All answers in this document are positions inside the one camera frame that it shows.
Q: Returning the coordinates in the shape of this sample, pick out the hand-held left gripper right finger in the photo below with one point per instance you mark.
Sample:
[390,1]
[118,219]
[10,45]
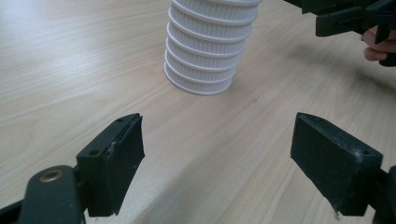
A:
[333,161]

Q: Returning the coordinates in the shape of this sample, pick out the stack of white paper cups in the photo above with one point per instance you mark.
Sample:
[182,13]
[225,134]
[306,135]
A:
[205,46]

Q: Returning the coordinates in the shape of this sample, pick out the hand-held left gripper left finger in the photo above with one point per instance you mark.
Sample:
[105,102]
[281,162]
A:
[118,161]

